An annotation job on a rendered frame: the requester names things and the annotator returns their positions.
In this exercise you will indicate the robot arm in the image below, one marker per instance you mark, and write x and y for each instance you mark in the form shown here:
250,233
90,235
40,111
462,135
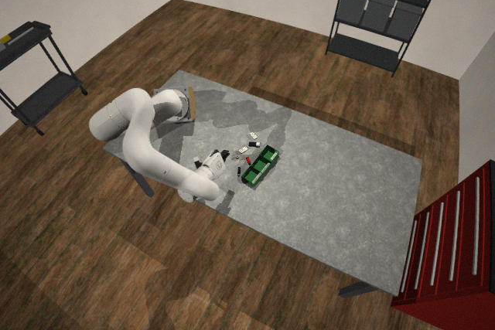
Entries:
135,110

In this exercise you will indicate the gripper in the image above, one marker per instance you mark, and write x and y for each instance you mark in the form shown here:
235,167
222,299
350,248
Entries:
215,162

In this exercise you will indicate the green rack of bins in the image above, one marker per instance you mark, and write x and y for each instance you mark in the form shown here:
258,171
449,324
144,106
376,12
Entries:
260,166

